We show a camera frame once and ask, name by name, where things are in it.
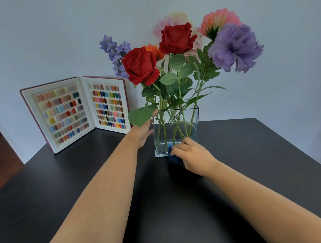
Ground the clear rectangular glass vase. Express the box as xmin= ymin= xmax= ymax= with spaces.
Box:
xmin=151 ymin=98 xmax=200 ymax=159

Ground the large red artificial rose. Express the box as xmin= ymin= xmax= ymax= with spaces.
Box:
xmin=119 ymin=46 xmax=173 ymax=152

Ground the purple artificial carnation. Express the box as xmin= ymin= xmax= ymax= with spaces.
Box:
xmin=187 ymin=22 xmax=265 ymax=141

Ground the green artificial eucalyptus sprig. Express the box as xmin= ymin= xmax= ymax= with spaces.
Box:
xmin=158 ymin=53 xmax=197 ymax=99

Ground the purple artificial lavender sprig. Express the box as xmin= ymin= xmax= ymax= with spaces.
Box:
xmin=98 ymin=35 xmax=132 ymax=80

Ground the person's right hand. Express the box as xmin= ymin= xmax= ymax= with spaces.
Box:
xmin=170 ymin=137 xmax=220 ymax=178

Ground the blue cleaning cloth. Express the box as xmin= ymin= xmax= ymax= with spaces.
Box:
xmin=167 ymin=145 xmax=188 ymax=167

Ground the person's right forearm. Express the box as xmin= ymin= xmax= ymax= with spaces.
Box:
xmin=204 ymin=159 xmax=321 ymax=243

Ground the orange artificial flower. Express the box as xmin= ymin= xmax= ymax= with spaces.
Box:
xmin=143 ymin=44 xmax=166 ymax=62

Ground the pale pink artificial hydrangea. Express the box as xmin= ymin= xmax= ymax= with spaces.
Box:
xmin=183 ymin=26 xmax=205 ymax=59

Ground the nail colour sample book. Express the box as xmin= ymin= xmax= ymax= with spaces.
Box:
xmin=17 ymin=73 xmax=134 ymax=157

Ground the pale pink artificial peony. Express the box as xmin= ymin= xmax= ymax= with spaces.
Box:
xmin=152 ymin=11 xmax=194 ymax=43

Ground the coral pink artificial peony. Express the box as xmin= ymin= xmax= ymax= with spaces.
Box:
xmin=197 ymin=6 xmax=243 ymax=41

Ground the person's left forearm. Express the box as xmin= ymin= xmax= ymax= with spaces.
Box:
xmin=49 ymin=127 xmax=143 ymax=243

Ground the person's left hand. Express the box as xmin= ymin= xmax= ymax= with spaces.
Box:
xmin=127 ymin=108 xmax=159 ymax=151

